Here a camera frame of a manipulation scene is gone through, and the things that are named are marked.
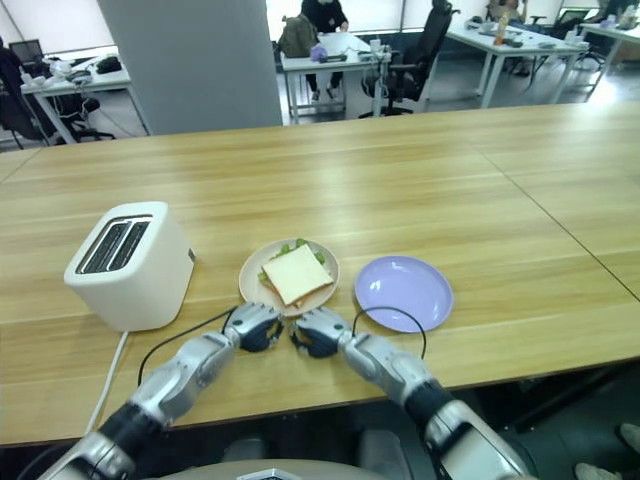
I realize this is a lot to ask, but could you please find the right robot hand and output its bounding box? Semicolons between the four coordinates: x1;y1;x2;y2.
290;306;353;359

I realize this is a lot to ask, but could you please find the cream toaster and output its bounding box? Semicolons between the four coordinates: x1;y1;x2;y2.
63;201;197;333

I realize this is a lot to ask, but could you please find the person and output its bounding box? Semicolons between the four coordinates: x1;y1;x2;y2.
573;421;640;480
298;0;350;104
485;0;534;26

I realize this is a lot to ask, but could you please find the olive green backpack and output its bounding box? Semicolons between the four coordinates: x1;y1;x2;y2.
277;13;322;59

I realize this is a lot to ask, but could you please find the black office chair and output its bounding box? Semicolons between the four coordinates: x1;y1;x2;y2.
0;35;117;150
358;0;462;120

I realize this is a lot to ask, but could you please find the white cord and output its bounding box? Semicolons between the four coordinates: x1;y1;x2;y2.
83;329;132;437

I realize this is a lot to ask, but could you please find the orange bottle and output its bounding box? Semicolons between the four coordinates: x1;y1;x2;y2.
493;9;512;47

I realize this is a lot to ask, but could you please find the beige plate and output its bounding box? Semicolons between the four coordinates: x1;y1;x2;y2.
238;238;342;318

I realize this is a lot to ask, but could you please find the robot body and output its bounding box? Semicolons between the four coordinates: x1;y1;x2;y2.
162;458;384;480

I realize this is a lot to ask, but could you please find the black laptop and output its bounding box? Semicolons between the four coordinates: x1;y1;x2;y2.
8;38;47;67

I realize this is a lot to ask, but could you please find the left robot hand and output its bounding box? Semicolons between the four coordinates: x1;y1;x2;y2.
223;301;286;354

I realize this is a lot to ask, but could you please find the bread slice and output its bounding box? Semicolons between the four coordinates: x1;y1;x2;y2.
261;243;335;306
268;282;316;309

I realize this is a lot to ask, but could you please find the black cable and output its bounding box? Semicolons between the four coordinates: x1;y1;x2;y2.
351;305;428;361
136;307;237;387

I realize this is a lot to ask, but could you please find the purple plate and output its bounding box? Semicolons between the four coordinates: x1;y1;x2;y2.
353;255;455;335

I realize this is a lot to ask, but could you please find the green lettuce leaf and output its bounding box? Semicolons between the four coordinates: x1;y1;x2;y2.
256;237;329;284

